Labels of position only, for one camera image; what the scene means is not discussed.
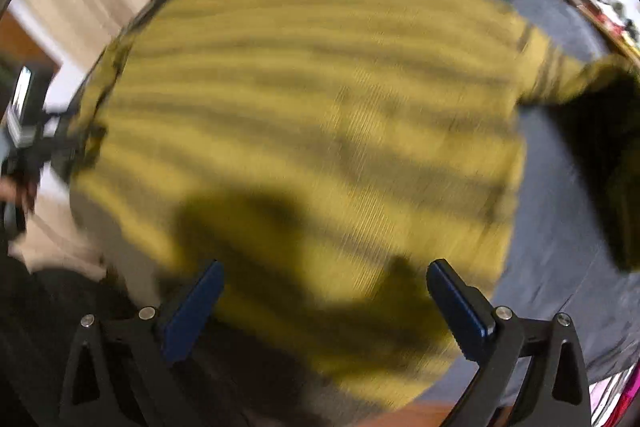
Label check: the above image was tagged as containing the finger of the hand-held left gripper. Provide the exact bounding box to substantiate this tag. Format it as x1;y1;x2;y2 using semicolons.
42;109;108;172

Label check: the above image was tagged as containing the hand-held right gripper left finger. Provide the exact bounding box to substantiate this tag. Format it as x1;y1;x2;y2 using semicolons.
59;259;226;427

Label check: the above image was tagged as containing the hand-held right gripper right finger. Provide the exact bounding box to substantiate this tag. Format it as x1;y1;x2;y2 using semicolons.
426;259;592;427

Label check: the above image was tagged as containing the yellow striped knit sweater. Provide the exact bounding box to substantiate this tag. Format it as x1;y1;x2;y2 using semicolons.
67;0;640;413

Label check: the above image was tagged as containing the person's left hand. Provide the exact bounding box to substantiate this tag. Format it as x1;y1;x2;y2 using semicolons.
0;174;38;215

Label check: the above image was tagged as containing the black bed sheet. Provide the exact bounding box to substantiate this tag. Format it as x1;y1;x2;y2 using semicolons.
100;0;640;408

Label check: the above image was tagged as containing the pink patterned cloth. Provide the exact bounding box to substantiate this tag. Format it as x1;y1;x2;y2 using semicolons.
587;364;640;427

